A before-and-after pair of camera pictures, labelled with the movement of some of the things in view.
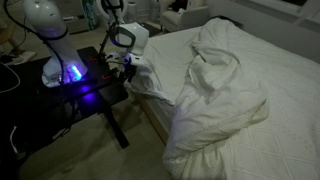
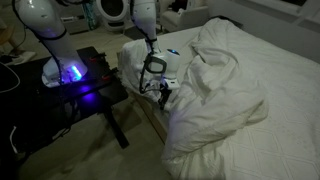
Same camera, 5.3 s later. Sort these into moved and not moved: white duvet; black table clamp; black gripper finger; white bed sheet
Moved: black gripper finger; white bed sheet
Not moved: white duvet; black table clamp
